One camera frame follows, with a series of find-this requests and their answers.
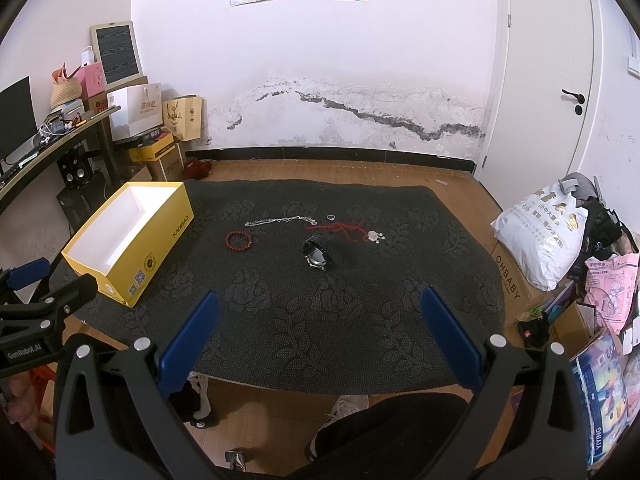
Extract brown ohbaby cardboard box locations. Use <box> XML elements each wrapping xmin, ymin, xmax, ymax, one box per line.
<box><xmin>491</xmin><ymin>242</ymin><xmax>572</xmax><ymax>326</ymax></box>

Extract white paper gift bag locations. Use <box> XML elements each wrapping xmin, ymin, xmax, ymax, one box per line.
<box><xmin>107</xmin><ymin>84</ymin><xmax>163</xmax><ymax>142</ymax></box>

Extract black floral table mat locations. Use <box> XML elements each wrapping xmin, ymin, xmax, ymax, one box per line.
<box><xmin>78</xmin><ymin>180</ymin><xmax>506</xmax><ymax>394</ymax></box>

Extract black wrist watch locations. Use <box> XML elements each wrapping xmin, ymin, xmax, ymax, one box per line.
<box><xmin>303</xmin><ymin>237</ymin><xmax>345</xmax><ymax>271</ymax></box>

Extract black desk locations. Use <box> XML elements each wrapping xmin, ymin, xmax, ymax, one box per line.
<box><xmin>0</xmin><ymin>105</ymin><xmax>122</xmax><ymax>212</ymax></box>

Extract pink gift box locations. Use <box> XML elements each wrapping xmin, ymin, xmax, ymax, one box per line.
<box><xmin>74</xmin><ymin>62</ymin><xmax>105</xmax><ymax>101</ymax></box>

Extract brown paper gift bag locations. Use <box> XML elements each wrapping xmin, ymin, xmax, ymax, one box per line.
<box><xmin>163</xmin><ymin>94</ymin><xmax>203</xmax><ymax>142</ymax></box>

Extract red bead bracelet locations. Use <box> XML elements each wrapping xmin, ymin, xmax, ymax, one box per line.
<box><xmin>224</xmin><ymin>230</ymin><xmax>254</xmax><ymax>252</ymax></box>

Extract red cloth on floor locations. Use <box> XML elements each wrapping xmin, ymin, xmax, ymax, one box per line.
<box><xmin>182</xmin><ymin>159</ymin><xmax>213</xmax><ymax>180</ymax></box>

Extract red cord pendant necklace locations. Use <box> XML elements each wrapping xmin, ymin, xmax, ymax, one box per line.
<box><xmin>304</xmin><ymin>221</ymin><xmax>386</xmax><ymax>245</ymax></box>

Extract blue printed package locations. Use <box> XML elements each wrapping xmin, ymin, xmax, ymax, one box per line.
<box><xmin>570</xmin><ymin>330</ymin><xmax>628</xmax><ymax>467</ymax></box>

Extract white sneaker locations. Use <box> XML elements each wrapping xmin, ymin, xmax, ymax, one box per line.
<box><xmin>305</xmin><ymin>394</ymin><xmax>370</xmax><ymax>463</ymax></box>

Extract brown cardboard carton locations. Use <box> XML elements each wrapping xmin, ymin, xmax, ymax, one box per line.
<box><xmin>146</xmin><ymin>143</ymin><xmax>184</xmax><ymax>182</ymax></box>

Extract black door handle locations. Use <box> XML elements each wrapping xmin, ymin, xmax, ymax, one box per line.
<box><xmin>561</xmin><ymin>89</ymin><xmax>586</xmax><ymax>116</ymax></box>

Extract white door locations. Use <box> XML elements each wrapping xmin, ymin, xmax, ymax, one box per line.
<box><xmin>480</xmin><ymin>0</ymin><xmax>594</xmax><ymax>209</ymax></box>

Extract pink printed plastic bag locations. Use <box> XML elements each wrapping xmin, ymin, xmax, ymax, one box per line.
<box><xmin>584</xmin><ymin>254</ymin><xmax>639</xmax><ymax>334</ymax></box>

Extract silver chain necklace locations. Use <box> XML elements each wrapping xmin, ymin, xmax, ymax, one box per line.
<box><xmin>244</xmin><ymin>214</ymin><xmax>319</xmax><ymax>229</ymax></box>

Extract black computer tower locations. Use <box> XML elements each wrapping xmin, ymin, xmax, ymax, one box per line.
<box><xmin>56</xmin><ymin>172</ymin><xmax>113</xmax><ymax>232</ymax></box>

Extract yellow black storage box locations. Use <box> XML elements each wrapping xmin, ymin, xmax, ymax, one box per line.
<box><xmin>128</xmin><ymin>133</ymin><xmax>175</xmax><ymax>162</ymax></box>

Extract yellow cardboard box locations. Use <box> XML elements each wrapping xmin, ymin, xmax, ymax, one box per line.
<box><xmin>62</xmin><ymin>181</ymin><xmax>194</xmax><ymax>308</ymax></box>

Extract left hand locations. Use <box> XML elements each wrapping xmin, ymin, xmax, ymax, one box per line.
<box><xmin>6</xmin><ymin>372</ymin><xmax>39</xmax><ymax>431</ymax></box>

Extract black computer monitor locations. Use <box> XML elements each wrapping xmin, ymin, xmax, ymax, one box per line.
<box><xmin>0</xmin><ymin>77</ymin><xmax>37</xmax><ymax>158</ymax></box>

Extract black speaker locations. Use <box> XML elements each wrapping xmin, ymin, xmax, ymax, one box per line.
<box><xmin>56</xmin><ymin>150</ymin><xmax>93</xmax><ymax>188</ymax></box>

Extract framed drawing tablet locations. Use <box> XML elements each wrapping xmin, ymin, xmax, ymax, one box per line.
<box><xmin>90</xmin><ymin>21</ymin><xmax>143</xmax><ymax>91</ymax></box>

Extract white rice sack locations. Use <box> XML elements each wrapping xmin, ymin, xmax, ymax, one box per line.
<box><xmin>491</xmin><ymin>179</ymin><xmax>588</xmax><ymax>292</ymax></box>

